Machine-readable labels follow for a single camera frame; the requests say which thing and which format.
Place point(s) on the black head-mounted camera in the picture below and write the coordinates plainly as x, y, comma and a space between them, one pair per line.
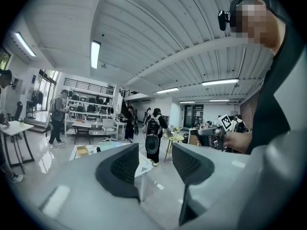
223, 19

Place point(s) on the person's black shirt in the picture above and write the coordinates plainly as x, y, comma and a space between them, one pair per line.
271, 99

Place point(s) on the small white folding table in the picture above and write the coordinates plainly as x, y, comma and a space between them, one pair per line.
81, 126

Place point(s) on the person's head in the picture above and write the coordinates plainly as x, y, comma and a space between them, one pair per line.
254, 20

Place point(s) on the person's right forearm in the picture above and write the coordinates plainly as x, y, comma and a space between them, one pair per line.
238, 141

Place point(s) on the yellow tray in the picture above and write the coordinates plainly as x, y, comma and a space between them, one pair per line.
81, 150

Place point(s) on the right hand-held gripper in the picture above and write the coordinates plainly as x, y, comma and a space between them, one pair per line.
211, 132

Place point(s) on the white low table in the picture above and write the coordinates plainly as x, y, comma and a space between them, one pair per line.
144, 170

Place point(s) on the round yellow side table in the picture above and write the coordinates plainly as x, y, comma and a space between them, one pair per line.
173, 138

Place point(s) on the round black bag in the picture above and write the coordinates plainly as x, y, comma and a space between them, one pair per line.
152, 144

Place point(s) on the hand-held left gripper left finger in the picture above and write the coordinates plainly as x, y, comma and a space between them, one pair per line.
124, 164

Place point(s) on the white table with black legs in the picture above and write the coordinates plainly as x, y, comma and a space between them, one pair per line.
16, 128

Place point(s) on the black and white backpack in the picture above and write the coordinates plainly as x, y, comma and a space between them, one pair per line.
153, 126

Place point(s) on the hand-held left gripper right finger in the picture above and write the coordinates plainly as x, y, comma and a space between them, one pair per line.
189, 166

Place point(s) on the black balcony railing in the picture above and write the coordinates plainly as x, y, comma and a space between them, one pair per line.
88, 85

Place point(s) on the standing fan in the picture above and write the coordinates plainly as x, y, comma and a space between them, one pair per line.
31, 97

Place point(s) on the black framed door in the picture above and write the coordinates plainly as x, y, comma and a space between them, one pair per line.
193, 115

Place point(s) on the black office chair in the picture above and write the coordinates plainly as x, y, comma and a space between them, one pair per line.
18, 110

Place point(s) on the white shelf rack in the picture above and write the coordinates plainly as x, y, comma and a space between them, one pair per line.
91, 104

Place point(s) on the white office chair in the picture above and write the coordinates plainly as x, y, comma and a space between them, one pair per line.
109, 126

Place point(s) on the long ceiling light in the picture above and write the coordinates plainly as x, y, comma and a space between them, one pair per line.
220, 82
25, 44
95, 54
167, 90

